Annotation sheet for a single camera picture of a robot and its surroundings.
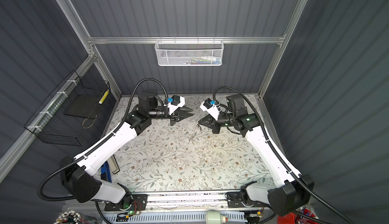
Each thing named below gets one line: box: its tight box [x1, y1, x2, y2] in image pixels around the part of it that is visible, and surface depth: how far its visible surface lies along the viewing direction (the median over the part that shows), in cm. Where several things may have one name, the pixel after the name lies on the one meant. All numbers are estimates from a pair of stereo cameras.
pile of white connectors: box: [53, 209, 82, 224], surface depth 57 cm
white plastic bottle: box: [206, 210, 226, 224], surface depth 64 cm
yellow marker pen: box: [98, 89, 110, 105], surface depth 83 cm
